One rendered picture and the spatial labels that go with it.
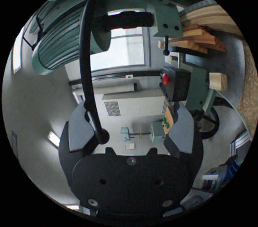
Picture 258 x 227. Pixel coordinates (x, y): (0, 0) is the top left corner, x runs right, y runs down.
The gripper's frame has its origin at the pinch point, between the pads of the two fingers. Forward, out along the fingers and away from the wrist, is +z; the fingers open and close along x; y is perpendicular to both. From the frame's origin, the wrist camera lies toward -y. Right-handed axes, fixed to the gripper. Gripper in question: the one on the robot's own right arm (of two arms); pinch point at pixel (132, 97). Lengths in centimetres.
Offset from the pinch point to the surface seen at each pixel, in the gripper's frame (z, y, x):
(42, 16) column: 3.0, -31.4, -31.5
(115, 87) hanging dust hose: 140, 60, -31
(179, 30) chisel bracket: 8.7, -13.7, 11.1
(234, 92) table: -5.1, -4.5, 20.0
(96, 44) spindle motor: 7.2, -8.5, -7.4
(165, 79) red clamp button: 8.5, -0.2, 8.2
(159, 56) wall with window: 149, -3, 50
